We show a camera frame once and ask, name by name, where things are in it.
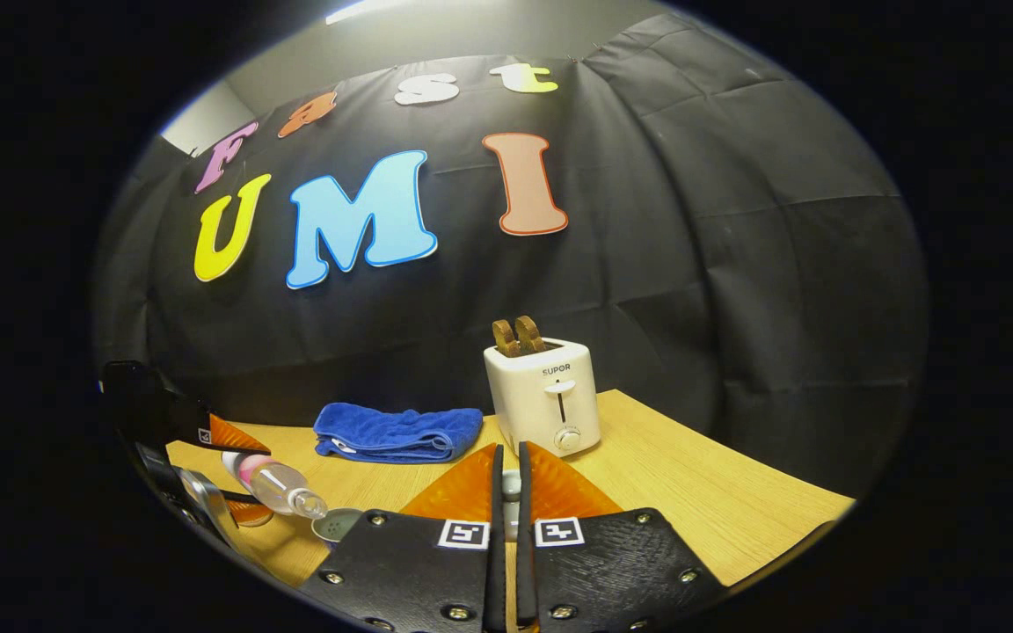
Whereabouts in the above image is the folded blue towel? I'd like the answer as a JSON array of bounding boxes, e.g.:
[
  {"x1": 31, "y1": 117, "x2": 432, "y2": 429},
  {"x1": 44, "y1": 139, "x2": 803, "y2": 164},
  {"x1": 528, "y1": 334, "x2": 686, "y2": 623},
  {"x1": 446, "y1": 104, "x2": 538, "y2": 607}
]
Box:
[{"x1": 313, "y1": 402, "x2": 485, "y2": 464}]

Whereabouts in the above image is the clear plastic water bottle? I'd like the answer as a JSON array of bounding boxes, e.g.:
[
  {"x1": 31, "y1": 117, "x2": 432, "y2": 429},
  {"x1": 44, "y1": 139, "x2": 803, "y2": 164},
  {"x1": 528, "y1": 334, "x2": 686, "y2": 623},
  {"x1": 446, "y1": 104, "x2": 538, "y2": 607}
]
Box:
[{"x1": 221, "y1": 450, "x2": 330, "y2": 520}]

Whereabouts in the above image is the white toaster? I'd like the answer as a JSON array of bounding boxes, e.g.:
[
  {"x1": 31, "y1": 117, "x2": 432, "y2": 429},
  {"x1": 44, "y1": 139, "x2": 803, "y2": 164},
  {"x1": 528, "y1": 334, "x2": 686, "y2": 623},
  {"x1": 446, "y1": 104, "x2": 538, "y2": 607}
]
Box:
[{"x1": 484, "y1": 338, "x2": 602, "y2": 457}]

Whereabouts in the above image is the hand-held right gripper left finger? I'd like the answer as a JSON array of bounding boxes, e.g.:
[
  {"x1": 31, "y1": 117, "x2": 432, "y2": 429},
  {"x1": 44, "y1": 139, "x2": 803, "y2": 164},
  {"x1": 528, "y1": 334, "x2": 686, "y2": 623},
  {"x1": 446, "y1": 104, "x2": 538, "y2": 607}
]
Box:
[{"x1": 295, "y1": 441, "x2": 507, "y2": 633}]

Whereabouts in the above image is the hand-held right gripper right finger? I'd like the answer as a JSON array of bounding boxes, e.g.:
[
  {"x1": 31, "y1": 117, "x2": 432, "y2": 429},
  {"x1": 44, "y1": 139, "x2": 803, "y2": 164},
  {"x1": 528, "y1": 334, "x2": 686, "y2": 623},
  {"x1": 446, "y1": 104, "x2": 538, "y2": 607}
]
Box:
[{"x1": 517, "y1": 440, "x2": 727, "y2": 633}]

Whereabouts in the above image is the long ceiling light panel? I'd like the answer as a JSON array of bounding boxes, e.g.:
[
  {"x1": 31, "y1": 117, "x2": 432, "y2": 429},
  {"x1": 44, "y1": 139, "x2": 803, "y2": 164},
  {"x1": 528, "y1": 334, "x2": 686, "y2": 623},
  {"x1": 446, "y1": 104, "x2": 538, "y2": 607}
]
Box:
[{"x1": 324, "y1": 0, "x2": 415, "y2": 25}]

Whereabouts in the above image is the black backdrop cloth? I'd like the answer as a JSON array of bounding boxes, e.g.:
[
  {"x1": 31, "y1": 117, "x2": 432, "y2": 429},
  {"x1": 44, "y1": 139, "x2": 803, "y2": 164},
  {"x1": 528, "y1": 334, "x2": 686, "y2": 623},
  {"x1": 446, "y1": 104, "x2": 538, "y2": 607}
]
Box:
[{"x1": 91, "y1": 13, "x2": 929, "y2": 493}]

